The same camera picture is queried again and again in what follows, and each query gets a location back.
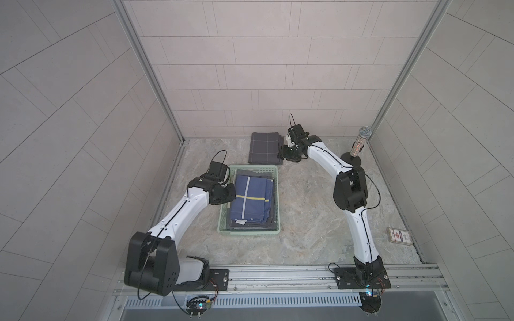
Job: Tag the blue pillowcase yellow stripe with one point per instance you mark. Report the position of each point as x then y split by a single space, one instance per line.
253 200

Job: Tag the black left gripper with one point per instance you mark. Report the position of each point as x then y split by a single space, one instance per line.
231 194

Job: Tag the light green plastic basket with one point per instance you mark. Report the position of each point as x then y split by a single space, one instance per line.
225 224

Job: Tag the right round circuit board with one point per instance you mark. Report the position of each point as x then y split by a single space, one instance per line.
370 303

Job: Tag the dark grey checked pillowcase back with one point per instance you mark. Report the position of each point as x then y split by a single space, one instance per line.
264 148

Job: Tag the aluminium front rail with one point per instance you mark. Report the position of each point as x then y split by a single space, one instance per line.
293 286

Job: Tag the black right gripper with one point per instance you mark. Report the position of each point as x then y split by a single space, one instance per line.
284 150

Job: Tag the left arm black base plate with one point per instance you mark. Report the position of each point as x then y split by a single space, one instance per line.
217 279

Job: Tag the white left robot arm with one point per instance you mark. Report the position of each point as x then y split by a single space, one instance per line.
153 264

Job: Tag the small printed card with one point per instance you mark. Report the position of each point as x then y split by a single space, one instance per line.
399 236

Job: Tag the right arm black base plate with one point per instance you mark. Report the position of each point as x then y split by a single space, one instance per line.
348 279

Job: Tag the left green circuit board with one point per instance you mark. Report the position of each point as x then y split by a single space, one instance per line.
198 305

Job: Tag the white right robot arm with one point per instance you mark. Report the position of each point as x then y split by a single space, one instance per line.
350 194

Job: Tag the dark grey checked pillowcase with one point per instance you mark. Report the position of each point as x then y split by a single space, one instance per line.
254 206
264 148

